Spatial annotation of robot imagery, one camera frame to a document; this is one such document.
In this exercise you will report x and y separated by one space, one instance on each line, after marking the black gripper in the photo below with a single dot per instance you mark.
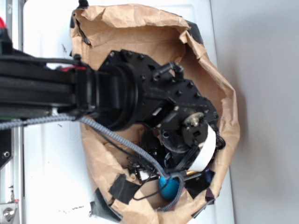
177 142

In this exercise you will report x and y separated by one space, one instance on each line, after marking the blue ball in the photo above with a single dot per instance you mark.
168 188

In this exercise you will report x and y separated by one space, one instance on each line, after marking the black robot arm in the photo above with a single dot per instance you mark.
128 88

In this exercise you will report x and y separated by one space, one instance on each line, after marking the white plastic tray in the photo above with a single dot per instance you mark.
56 183

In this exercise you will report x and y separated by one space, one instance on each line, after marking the brown paper bag tray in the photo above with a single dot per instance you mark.
165 37

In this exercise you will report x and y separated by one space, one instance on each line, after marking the aluminium frame rail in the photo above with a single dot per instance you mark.
12 210

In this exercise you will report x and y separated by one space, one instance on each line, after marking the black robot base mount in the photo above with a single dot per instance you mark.
5 147

